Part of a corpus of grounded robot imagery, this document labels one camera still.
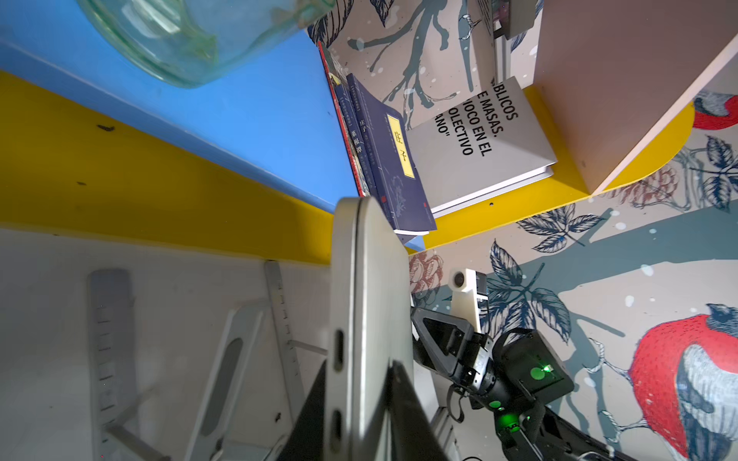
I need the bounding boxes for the dark blue book stack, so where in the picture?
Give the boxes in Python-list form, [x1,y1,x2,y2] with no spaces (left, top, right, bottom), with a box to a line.
[317,43,436,239]

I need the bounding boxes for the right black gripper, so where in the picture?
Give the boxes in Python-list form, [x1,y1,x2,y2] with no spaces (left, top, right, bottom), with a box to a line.
[411,308,497,403]

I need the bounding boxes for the yellow shelf unit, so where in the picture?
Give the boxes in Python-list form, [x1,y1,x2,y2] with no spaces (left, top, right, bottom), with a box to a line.
[1,1,737,263]

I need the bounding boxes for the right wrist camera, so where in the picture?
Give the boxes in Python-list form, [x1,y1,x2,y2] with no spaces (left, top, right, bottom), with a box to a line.
[449,269,488,333]

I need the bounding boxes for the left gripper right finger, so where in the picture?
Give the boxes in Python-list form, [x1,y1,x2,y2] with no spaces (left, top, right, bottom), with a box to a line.
[388,361,447,461]

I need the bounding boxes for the silver laptop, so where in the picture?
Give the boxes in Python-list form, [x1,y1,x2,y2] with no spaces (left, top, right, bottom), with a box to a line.
[323,198,413,460]

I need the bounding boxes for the green drinking glass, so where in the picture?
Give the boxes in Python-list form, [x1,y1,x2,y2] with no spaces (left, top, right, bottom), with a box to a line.
[78,0,336,88]

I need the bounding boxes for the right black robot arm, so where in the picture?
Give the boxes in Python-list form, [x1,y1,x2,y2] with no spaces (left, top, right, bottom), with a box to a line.
[411,308,627,460]

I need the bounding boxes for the silver laptop stand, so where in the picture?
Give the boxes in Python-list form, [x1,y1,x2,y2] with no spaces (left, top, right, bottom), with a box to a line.
[86,260,317,460]

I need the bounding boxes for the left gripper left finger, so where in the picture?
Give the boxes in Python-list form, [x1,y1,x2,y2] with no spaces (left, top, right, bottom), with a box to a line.
[277,363,326,461]

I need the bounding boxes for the white book upright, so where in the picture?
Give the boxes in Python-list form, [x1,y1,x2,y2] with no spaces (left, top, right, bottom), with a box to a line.
[407,77,557,218]

